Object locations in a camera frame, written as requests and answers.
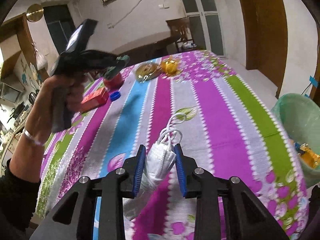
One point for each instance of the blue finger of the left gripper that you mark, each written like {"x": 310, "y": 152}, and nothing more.
{"x": 111, "y": 72}
{"x": 122, "y": 61}

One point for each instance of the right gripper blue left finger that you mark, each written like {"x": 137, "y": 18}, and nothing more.
{"x": 73, "y": 216}

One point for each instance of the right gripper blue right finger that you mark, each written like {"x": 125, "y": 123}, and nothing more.
{"x": 245, "y": 215}

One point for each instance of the dark green small packet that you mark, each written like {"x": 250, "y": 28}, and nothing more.
{"x": 114, "y": 65}

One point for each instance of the yellow snack packet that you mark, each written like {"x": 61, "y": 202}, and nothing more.
{"x": 307, "y": 155}

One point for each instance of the white face mask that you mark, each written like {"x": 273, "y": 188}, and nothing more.
{"x": 158, "y": 163}

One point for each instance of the black sleeved left forearm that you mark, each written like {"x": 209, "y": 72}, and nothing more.
{"x": 19, "y": 188}

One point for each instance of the green lined trash bin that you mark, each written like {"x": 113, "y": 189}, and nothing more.
{"x": 298, "y": 115}

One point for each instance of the person's left hand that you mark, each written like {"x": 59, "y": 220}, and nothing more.
{"x": 39, "y": 121}

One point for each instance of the blue bottle cap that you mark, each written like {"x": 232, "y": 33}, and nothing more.
{"x": 115, "y": 96}

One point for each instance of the round pastry in wrapper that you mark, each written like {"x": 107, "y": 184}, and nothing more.
{"x": 147, "y": 71}

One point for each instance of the red carton box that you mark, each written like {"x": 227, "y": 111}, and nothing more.
{"x": 94, "y": 100}

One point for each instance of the long dark wooden bench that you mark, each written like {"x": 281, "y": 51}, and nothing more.
{"x": 148, "y": 48}

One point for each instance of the orange snack wrapper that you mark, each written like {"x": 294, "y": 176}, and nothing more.
{"x": 170, "y": 66}

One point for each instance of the dark wooden chair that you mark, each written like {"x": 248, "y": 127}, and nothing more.
{"x": 181, "y": 27}

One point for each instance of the floral striped tablecloth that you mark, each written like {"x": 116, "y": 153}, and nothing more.
{"x": 206, "y": 108}

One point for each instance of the glass panel door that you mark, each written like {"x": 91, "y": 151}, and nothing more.
{"x": 205, "y": 25}

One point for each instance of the brown wooden door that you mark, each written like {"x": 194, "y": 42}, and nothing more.
{"x": 266, "y": 38}

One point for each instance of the blue tape strips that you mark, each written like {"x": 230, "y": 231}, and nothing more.
{"x": 313, "y": 82}

